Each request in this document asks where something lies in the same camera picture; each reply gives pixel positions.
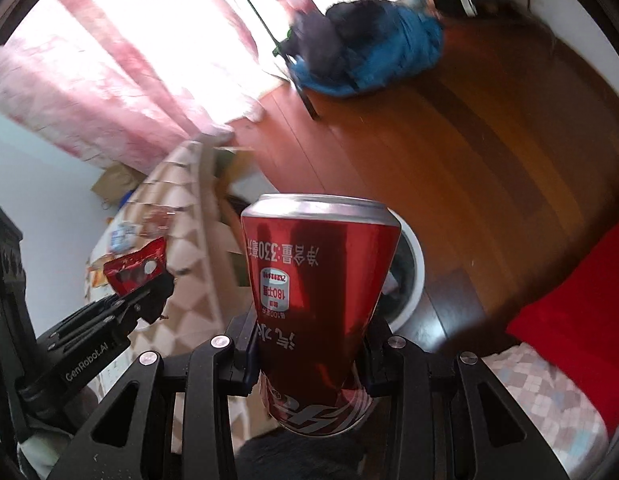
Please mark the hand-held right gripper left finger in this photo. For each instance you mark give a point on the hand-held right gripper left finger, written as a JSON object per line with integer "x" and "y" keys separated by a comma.
{"x": 251, "y": 360}

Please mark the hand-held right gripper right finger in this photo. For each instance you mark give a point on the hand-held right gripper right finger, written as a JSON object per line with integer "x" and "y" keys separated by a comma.
{"x": 370, "y": 375}

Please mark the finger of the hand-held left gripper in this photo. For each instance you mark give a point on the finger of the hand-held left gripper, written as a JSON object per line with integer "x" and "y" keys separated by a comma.
{"x": 149, "y": 287}
{"x": 152, "y": 312}

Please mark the red snack wrapper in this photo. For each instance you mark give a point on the red snack wrapper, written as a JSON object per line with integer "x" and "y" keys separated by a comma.
{"x": 134, "y": 267}

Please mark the red soda can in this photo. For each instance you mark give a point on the red soda can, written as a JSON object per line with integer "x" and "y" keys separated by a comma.
{"x": 314, "y": 310}

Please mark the white round trash bin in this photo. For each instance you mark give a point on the white round trash bin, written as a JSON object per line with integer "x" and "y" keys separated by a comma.
{"x": 413, "y": 280}

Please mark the pale snack packet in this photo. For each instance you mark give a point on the pale snack packet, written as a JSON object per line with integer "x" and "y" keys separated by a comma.
{"x": 123, "y": 237}

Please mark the brown cardboard box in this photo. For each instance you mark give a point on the brown cardboard box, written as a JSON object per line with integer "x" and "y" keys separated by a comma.
{"x": 117, "y": 185}

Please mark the red cushion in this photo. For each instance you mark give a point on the red cushion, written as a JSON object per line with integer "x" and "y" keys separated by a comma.
{"x": 574, "y": 320}

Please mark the pink curtain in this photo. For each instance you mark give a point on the pink curtain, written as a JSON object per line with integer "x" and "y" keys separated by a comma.
{"x": 129, "y": 70}

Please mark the black stand pole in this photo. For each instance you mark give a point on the black stand pole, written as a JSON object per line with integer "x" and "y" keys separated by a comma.
{"x": 289, "y": 67}

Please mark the dark grey garment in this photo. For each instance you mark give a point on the dark grey garment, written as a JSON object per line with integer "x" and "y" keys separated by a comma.
{"x": 329, "y": 35}

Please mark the blue jacket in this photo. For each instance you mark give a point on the blue jacket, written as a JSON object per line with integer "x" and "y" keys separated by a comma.
{"x": 389, "y": 55}

